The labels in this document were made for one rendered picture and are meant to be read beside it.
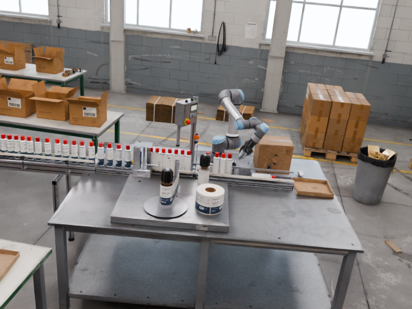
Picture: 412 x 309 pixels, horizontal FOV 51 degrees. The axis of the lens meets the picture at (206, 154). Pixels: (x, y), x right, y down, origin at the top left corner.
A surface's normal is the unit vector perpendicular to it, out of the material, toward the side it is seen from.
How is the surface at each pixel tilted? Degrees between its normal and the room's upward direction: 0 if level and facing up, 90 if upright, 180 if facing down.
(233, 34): 90
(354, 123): 89
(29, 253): 0
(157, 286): 1
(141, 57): 90
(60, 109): 90
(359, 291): 0
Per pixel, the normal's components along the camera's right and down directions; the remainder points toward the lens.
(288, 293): 0.08, -0.92
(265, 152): 0.00, 0.39
